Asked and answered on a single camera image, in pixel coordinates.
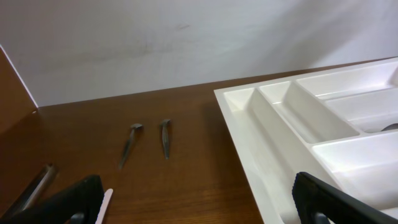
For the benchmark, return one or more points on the black handled fork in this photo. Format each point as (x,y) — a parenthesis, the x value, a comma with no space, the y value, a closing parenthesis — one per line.
(390,127)

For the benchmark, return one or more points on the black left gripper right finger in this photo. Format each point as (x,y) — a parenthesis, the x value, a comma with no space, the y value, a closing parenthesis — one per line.
(318,202)

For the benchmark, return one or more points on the small steel teaspoon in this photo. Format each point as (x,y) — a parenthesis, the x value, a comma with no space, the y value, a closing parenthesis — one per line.
(165,137)
(129,143)

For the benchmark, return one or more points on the white plastic cutlery tray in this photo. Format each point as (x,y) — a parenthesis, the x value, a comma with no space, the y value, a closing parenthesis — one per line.
(327,123)

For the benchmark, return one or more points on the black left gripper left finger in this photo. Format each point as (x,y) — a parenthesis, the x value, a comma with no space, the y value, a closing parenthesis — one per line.
(85,196)

